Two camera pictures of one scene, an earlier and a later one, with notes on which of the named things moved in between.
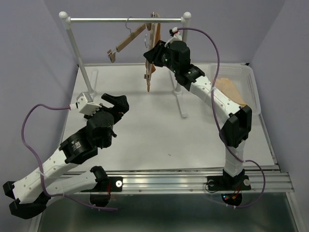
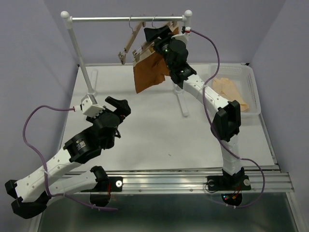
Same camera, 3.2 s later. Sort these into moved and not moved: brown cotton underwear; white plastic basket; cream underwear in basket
Moved: brown cotton underwear
Not moved: cream underwear in basket; white plastic basket
